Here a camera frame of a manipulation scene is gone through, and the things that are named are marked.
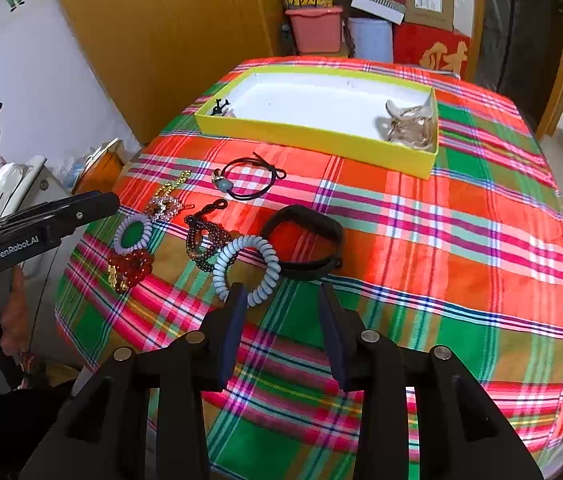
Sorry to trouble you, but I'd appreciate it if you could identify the light blue spiral hair tie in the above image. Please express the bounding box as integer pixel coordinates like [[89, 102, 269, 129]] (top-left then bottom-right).
[[212, 234, 282, 309]]

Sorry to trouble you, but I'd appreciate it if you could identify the purple spiral hair tie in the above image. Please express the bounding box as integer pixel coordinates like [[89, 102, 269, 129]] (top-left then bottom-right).
[[111, 212, 155, 256]]

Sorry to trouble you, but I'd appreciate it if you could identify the red bead bracelet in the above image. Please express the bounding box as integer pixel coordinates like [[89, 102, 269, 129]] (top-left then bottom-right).
[[106, 249, 156, 295]]

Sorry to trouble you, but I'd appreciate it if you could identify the rhinestone hair clip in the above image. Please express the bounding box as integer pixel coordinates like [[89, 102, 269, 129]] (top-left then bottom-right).
[[144, 195, 194, 222]]

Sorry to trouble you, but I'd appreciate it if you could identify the dark bead bracelet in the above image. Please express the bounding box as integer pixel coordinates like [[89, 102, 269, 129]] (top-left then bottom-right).
[[183, 197, 235, 273]]

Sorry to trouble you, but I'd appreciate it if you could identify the black fitness band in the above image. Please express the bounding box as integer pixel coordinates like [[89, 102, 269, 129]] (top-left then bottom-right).
[[261, 205, 343, 281]]

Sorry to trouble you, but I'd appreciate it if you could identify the black hair tie with bead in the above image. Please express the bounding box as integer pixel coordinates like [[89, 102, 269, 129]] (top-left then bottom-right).
[[211, 152, 288, 202]]

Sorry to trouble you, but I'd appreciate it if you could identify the beige claw hair clip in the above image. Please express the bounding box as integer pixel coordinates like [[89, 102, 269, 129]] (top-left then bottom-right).
[[375, 94, 437, 152]]

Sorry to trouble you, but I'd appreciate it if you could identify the person left hand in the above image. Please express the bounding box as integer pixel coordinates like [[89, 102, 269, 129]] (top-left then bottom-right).
[[1, 266, 29, 356]]

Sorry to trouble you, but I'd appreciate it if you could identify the orange container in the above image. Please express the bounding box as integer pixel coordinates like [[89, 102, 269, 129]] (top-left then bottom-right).
[[71, 138, 126, 195]]

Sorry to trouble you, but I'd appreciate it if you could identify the plaid tablecloth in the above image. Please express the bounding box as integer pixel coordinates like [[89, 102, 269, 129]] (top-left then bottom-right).
[[54, 54, 563, 480]]

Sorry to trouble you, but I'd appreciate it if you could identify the wooden wardrobe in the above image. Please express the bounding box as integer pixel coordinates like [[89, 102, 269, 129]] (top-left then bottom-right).
[[59, 0, 283, 144]]

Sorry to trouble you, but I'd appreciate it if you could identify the yellow shallow box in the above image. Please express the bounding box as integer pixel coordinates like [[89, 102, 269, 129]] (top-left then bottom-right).
[[194, 65, 440, 179]]

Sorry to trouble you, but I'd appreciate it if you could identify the blue plastic bucket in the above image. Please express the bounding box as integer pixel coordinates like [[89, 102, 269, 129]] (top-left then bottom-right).
[[347, 18, 393, 63]]

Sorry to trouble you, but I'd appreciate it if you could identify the red gift box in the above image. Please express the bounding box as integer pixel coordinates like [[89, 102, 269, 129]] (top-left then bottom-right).
[[393, 23, 470, 78]]

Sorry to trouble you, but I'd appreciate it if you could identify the pink plastic bin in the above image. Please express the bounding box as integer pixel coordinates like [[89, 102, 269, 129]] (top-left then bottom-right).
[[286, 6, 343, 54]]

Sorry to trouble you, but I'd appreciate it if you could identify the white striped box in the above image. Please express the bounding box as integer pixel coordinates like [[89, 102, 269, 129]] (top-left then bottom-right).
[[351, 0, 406, 25]]

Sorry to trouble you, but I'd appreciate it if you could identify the brown cardboard box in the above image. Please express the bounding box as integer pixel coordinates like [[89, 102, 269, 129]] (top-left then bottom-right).
[[404, 0, 454, 32]]

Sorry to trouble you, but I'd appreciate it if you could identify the wooden door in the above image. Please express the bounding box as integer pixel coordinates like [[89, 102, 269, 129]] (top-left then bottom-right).
[[475, 0, 563, 139]]

